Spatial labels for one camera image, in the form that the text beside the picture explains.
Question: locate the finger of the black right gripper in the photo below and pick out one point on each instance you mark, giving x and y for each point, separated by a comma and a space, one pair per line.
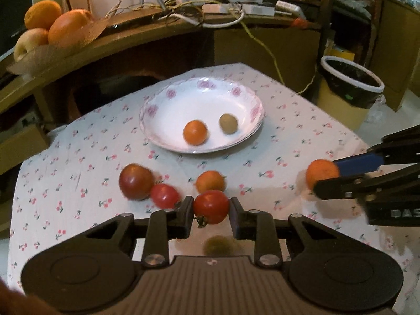
343, 187

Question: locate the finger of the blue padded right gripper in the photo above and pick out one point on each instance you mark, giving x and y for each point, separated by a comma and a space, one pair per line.
359, 164

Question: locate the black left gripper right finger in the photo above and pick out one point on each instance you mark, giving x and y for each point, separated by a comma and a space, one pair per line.
299, 233

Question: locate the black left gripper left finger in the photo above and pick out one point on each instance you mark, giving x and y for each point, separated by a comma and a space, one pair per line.
122, 232

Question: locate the large orange tangerine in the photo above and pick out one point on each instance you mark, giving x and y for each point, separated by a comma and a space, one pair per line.
320, 169

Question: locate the red tomato with stem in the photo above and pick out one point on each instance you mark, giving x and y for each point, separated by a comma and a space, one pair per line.
211, 208

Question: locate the orange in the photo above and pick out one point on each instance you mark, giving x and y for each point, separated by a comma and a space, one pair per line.
68, 23
195, 132
42, 14

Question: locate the brown kiwi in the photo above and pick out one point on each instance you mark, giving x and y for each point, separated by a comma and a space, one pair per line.
222, 246
228, 123

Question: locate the red tomato upper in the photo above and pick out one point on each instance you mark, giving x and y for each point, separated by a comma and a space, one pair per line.
164, 196

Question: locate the dark red apple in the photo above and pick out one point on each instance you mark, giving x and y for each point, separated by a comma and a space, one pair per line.
136, 182

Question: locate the small orange tangerine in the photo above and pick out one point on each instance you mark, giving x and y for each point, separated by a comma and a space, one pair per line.
210, 180

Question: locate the white rimmed waste bin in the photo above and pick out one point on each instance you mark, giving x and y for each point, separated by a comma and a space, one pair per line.
347, 90

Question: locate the cherry print tablecloth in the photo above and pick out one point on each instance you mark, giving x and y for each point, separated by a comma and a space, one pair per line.
73, 185

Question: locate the white floral plate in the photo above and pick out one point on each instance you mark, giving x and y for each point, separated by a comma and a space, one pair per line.
164, 116

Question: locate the white power adapter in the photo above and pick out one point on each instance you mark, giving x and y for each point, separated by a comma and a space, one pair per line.
292, 9

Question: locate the glass fruit bowl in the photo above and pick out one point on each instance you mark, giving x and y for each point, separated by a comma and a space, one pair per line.
45, 56

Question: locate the yellow apple on shelf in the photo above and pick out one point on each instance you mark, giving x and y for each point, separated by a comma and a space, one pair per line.
28, 41

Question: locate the orange on shelf top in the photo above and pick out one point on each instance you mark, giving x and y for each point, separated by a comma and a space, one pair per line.
42, 14

